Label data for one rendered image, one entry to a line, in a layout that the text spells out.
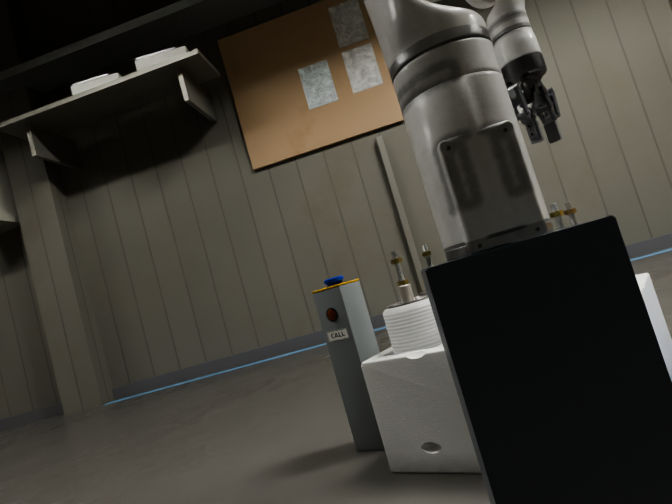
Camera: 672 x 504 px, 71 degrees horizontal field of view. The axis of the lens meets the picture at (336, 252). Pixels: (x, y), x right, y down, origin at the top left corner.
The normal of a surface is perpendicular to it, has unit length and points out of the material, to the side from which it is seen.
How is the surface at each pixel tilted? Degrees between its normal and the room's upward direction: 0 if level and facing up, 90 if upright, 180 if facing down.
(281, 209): 90
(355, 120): 90
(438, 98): 90
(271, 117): 90
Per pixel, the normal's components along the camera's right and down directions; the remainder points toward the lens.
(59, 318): -0.15, -0.04
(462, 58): 0.05, -0.10
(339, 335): -0.59, 0.10
